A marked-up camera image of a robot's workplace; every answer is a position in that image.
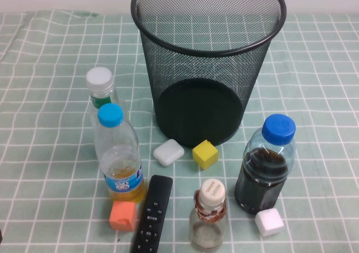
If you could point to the small glass bottle beige cap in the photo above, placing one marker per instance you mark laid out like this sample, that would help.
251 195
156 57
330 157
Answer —
211 192

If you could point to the clear bottle white cap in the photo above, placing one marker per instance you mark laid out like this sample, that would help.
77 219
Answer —
98 77

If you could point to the black mesh wastebasket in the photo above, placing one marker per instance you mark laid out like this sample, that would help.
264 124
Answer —
196 110

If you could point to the white earbud case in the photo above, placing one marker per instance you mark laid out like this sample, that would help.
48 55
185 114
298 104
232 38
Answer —
168 153

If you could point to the yellow cube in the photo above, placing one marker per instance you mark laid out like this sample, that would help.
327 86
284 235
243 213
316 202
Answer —
204 154

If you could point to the yellow liquid bottle light-blue cap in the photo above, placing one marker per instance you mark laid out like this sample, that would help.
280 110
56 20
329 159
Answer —
117 152

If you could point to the black remote control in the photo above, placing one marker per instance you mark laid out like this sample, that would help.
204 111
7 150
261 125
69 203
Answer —
154 208

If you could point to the dark liquid bottle blue cap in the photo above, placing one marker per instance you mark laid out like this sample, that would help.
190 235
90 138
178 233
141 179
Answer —
261 180

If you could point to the orange cube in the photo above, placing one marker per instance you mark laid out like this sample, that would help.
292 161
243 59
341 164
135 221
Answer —
123 216

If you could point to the white cube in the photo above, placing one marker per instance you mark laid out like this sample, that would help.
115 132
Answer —
269 222

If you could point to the green checked tablecloth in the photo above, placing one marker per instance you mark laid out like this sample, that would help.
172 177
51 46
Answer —
42 124

